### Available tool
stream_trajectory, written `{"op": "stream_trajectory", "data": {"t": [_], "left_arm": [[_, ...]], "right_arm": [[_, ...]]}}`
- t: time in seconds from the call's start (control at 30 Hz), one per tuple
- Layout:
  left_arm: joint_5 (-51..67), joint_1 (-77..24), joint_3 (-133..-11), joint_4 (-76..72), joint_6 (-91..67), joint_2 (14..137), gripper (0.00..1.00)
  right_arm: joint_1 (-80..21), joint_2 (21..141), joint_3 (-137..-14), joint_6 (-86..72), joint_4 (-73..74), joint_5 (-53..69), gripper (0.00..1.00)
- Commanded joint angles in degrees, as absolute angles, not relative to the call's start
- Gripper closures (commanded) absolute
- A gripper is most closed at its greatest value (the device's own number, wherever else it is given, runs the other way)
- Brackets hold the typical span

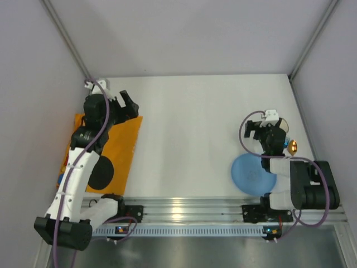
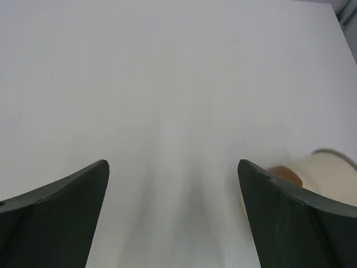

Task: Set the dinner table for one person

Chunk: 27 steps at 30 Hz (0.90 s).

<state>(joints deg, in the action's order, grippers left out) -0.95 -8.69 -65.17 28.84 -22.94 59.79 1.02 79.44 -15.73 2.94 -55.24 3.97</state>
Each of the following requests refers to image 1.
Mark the left aluminium frame post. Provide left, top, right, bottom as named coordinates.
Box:
left=39, top=0, right=91, bottom=79

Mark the paper cup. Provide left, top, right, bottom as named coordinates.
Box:
left=279, top=118, right=290, bottom=133

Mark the blue plastic plate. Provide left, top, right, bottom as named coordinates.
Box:
left=230, top=153, right=277, bottom=197

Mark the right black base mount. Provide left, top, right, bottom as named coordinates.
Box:
left=242, top=204, right=293, bottom=223

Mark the blue metallic fork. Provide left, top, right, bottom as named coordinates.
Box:
left=284, top=136, right=291, bottom=148

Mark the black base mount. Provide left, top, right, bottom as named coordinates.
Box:
left=123, top=205, right=144, bottom=223
left=242, top=204, right=293, bottom=223

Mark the aluminium frame post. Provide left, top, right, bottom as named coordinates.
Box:
left=39, top=0, right=91, bottom=79
left=288, top=0, right=341, bottom=82

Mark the orange cartoon mouse placemat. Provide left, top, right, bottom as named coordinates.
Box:
left=54, top=113, right=144, bottom=196

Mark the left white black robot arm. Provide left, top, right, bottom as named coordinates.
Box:
left=34, top=90, right=139, bottom=251

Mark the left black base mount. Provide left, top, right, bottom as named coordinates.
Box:
left=123, top=205, right=144, bottom=223

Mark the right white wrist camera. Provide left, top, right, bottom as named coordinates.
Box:
left=260, top=109, right=279, bottom=127

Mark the gold spoon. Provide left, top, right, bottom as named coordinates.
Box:
left=287, top=140, right=297, bottom=156

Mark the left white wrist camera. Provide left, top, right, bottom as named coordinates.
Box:
left=84, top=79, right=115, bottom=101

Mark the slotted cable duct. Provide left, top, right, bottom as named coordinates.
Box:
left=93, top=224, right=281, bottom=237

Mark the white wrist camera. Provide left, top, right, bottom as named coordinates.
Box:
left=260, top=109, right=279, bottom=127
left=84, top=79, right=115, bottom=101

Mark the aluminium rail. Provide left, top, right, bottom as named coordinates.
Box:
left=80, top=197, right=348, bottom=223

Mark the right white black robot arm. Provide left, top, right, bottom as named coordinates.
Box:
left=239, top=118, right=340, bottom=211

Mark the right aluminium frame post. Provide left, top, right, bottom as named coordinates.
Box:
left=288, top=0, right=341, bottom=82

